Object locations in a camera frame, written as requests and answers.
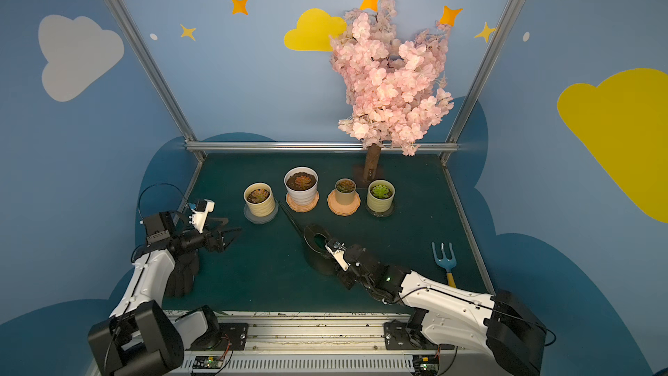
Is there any dark green watering can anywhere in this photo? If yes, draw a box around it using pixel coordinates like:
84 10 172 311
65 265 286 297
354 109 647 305
279 203 339 276

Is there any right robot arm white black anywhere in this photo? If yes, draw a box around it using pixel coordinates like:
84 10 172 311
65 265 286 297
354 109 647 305
325 240 549 375

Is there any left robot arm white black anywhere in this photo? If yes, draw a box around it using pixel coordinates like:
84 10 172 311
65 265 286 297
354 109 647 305
88 212 241 375

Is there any yellow ribbed succulent pot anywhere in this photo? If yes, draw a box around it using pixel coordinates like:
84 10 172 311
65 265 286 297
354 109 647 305
244 182 276 218

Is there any pale green succulent pot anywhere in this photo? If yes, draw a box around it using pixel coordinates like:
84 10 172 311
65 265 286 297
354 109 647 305
366 179 396 212

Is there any small beige succulent pot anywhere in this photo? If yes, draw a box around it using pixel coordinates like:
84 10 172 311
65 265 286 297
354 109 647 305
335 179 357 205

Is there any white ribbed succulent pot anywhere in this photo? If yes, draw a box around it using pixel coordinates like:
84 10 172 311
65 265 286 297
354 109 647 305
284 166 318 206

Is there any grey saucer under yellow pot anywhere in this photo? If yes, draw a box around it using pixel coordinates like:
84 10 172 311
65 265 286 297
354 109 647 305
244 204 279 225

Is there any black saucer under green pot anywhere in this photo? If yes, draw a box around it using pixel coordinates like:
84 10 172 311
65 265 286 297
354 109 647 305
365 202 395 218

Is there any pink saucer under beige pot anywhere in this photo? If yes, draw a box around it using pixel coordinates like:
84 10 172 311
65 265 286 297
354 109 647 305
327 189 361 217

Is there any pink saucer under white pot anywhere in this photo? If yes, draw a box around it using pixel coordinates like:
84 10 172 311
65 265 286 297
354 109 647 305
286 193 319 212

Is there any blue yellow garden fork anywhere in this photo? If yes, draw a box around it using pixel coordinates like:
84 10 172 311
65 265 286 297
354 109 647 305
431 242 457 288

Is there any right circuit board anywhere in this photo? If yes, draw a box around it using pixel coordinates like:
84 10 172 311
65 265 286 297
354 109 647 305
412 355 440 376

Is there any circuit board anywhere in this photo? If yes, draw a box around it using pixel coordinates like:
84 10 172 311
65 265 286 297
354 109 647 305
191 356 224 373
412 355 440 376

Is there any left circuit board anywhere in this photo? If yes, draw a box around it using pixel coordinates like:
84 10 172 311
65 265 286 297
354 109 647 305
191 356 224 373

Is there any pink cherry blossom tree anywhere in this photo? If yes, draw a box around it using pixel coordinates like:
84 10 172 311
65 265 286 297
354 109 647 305
331 0 456 184

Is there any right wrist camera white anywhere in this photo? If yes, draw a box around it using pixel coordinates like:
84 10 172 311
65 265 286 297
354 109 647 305
325 240 349 272

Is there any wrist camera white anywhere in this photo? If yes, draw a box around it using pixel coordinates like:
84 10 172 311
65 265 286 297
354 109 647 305
189 199 215 233
325 240 349 272

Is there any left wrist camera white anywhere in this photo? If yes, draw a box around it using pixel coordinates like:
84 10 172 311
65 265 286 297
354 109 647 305
189 199 215 233

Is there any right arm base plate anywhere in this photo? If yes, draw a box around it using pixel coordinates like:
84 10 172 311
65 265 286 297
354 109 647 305
383 320 456 351

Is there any aluminium front rail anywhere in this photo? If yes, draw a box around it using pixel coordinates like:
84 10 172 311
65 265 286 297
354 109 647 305
85 309 541 376

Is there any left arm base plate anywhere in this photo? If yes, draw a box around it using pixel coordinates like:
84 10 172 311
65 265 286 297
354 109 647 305
190 323 249 351

